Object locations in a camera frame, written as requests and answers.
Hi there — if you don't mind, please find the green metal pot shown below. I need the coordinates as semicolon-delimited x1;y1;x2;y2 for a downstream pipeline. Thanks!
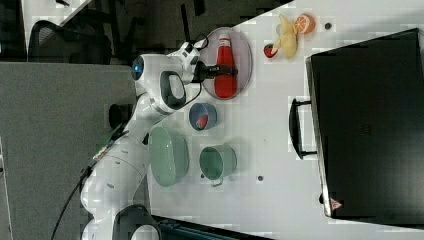
199;144;237;187

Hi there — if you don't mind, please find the yellow plush banana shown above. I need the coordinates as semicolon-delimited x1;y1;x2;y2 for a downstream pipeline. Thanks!
271;15;297;58

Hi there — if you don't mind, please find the red plush ketchup bottle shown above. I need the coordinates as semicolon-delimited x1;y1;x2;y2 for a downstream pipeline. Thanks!
214;34;237;99

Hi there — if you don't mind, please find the black office chair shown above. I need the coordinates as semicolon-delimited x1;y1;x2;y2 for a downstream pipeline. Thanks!
28;20;112;65

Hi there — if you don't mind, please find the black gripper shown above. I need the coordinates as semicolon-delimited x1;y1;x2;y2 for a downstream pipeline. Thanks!
193;61;238;83

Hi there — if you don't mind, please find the red item in blue bowl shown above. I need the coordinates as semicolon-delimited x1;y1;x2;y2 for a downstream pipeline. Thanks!
195;115;208;130

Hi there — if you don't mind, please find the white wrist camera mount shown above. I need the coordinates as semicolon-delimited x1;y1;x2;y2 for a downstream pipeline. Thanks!
168;35;209;84

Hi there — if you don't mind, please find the plush orange slice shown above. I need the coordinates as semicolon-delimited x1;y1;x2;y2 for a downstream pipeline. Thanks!
295;14;316;34

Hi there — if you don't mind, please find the small blue bowl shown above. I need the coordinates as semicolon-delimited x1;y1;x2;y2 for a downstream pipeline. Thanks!
189;103;217;131

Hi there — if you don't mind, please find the green colander bowl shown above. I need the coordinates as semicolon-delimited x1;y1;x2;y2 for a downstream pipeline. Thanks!
148;126;190;187

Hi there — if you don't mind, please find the grey round plate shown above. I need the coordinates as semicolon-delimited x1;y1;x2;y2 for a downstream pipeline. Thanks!
200;27;252;100

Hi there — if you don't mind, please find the red plush strawberry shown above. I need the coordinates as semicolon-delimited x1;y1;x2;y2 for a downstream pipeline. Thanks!
263;44;276;59

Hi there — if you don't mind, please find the black toaster oven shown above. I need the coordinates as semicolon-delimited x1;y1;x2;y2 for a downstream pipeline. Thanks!
305;28;424;229

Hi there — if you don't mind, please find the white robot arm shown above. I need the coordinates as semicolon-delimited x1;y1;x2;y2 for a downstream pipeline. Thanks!
80;53;238;240

